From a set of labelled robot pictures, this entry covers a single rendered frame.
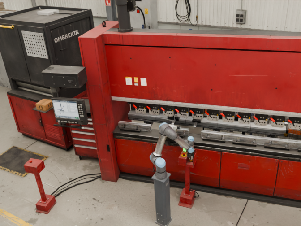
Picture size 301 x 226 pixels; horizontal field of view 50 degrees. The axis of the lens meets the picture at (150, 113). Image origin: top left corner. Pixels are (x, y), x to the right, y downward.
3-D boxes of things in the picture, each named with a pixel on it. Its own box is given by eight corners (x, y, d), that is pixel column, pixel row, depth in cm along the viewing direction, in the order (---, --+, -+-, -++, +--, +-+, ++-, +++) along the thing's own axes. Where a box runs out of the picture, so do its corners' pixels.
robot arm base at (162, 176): (163, 181, 386) (163, 174, 381) (152, 177, 393) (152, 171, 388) (169, 173, 397) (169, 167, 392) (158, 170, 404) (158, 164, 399)
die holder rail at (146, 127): (118, 128, 479) (118, 122, 475) (120, 126, 484) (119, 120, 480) (150, 132, 465) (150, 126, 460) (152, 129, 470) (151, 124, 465)
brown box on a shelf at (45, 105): (32, 109, 525) (30, 102, 519) (44, 102, 544) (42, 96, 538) (45, 113, 511) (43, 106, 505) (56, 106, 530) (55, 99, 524)
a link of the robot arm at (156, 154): (152, 166, 391) (165, 126, 373) (147, 160, 403) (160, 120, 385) (161, 166, 397) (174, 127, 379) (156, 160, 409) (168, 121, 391)
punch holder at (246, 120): (238, 123, 415) (238, 112, 407) (238, 119, 422) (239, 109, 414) (250, 124, 411) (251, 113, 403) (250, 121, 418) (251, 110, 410)
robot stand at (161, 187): (166, 228, 421) (164, 182, 384) (154, 223, 430) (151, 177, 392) (172, 218, 435) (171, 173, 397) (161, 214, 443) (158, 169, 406)
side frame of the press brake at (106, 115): (101, 180, 512) (77, 36, 401) (121, 149, 582) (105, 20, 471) (116, 182, 505) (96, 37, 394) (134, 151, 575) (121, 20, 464)
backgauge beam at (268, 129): (127, 119, 498) (127, 114, 493) (131, 115, 510) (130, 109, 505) (287, 137, 433) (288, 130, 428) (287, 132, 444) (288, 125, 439)
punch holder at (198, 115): (191, 118, 432) (191, 107, 424) (192, 115, 439) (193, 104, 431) (203, 119, 428) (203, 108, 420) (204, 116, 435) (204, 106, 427)
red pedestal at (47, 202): (35, 211, 460) (20, 165, 420) (45, 199, 481) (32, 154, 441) (47, 214, 454) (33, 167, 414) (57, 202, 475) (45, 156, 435)
